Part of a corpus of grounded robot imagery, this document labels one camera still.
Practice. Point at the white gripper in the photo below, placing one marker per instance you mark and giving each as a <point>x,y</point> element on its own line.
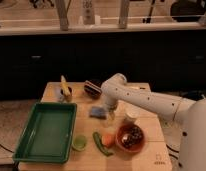
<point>110,104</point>

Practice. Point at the blue sponge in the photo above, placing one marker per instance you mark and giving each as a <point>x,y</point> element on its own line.
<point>97,112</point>

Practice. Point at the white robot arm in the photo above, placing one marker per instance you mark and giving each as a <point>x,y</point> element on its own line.
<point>190,113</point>

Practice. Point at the green plastic tray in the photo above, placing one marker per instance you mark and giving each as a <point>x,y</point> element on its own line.
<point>47,135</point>

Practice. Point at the white cup with spoon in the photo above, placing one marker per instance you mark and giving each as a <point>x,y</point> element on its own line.
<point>131,116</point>

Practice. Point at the orange carrot piece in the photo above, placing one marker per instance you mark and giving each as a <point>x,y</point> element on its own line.
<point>108,140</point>

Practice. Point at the green chili pepper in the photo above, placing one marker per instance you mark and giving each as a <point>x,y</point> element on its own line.
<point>98,143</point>

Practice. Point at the orange bowl with beans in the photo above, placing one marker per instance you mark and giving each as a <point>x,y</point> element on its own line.
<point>130,138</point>

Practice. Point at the black and white brush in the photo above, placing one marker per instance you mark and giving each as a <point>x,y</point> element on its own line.
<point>138,88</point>

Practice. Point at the small green cup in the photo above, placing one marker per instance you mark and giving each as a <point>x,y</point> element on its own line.
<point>79,142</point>

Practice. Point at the yellow banana in cup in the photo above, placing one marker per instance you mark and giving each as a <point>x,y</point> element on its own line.
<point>65,89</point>

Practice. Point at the white remote control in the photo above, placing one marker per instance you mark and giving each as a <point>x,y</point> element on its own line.
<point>88,12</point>

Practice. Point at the wooden table frame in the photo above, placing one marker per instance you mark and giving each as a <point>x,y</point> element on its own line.
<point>62,10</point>

